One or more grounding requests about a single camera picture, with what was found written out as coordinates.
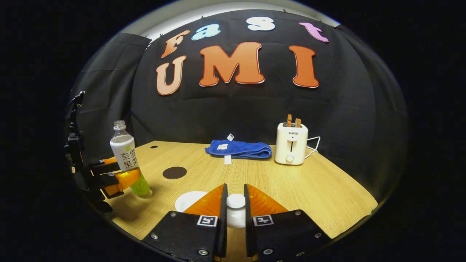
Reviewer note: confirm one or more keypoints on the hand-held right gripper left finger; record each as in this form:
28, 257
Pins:
222, 218

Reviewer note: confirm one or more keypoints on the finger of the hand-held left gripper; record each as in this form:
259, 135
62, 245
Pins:
105, 167
125, 180

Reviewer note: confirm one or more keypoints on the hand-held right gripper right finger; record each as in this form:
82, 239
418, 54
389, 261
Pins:
248, 218

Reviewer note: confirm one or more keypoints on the clear water bottle green label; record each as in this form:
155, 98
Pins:
123, 153

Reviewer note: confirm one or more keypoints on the dark brown round coaster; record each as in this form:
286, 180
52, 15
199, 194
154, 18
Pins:
174, 173

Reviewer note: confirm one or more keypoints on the folded blue towel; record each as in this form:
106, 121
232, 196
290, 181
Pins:
242, 149

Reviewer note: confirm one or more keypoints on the white toaster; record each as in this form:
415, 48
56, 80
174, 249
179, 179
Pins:
291, 145

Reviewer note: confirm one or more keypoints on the brown toast slice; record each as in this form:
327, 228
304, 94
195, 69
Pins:
298, 123
289, 120

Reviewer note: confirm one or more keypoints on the black backdrop cloth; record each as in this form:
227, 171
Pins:
236, 109

